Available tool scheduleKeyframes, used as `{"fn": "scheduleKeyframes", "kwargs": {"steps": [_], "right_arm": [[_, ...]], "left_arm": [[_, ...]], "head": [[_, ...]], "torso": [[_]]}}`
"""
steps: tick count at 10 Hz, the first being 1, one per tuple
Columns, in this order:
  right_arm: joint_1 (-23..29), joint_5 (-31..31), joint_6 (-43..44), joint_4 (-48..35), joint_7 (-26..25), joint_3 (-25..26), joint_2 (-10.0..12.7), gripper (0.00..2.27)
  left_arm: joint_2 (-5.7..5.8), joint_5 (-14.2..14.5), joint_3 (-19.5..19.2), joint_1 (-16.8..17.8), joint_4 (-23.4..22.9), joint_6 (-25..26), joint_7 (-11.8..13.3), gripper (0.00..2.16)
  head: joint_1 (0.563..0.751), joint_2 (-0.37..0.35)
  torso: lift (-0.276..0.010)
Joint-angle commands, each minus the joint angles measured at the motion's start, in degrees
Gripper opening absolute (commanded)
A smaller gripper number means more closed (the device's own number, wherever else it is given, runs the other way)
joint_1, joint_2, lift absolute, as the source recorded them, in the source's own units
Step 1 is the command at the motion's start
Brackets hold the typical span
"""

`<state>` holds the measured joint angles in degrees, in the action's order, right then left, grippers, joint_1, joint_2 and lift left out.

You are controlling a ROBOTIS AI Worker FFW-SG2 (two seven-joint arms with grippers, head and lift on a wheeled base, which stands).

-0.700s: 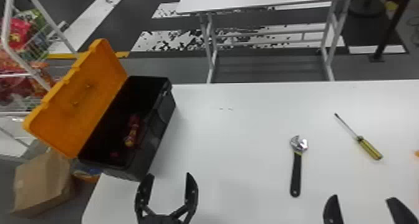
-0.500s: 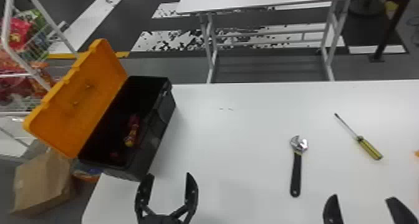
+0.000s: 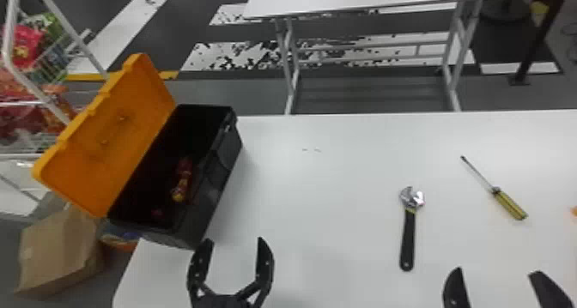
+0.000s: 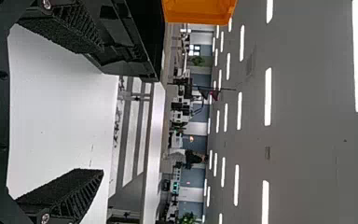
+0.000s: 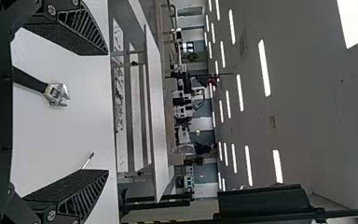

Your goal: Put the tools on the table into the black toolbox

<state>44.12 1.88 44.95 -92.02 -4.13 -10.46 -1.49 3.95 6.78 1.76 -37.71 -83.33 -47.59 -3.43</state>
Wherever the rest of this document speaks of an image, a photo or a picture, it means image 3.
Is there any cardboard box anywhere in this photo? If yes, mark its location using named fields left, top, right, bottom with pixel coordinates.
left=15, top=205, right=108, bottom=300

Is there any orange snack packet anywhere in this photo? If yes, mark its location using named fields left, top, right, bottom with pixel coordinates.
left=0, top=70, right=79, bottom=141

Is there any red screwdriver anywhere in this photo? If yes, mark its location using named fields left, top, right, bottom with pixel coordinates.
left=169, top=156, right=195, bottom=204

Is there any black adjustable wrench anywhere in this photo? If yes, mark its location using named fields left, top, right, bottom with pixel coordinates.
left=398, top=185, right=427, bottom=273

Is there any striped post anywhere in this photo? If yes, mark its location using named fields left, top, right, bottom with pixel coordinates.
left=508, top=0, right=574, bottom=87

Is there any black tool box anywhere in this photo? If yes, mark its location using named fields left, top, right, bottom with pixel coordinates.
left=31, top=52, right=244, bottom=251

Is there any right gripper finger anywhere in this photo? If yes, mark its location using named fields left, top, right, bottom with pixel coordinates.
left=441, top=266, right=472, bottom=308
left=527, top=269, right=575, bottom=308

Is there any green snack packet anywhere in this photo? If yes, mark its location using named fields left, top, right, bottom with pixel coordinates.
left=27, top=12, right=70, bottom=83

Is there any yellow screwdriver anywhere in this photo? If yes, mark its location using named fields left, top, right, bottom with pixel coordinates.
left=459, top=154, right=530, bottom=222

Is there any red snack packet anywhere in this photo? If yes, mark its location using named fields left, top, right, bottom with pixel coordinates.
left=0, top=23, right=47, bottom=72

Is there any white wire rack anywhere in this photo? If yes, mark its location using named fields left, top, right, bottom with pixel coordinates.
left=0, top=0, right=110, bottom=220

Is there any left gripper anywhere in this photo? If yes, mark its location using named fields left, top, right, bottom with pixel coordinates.
left=186, top=236, right=276, bottom=308

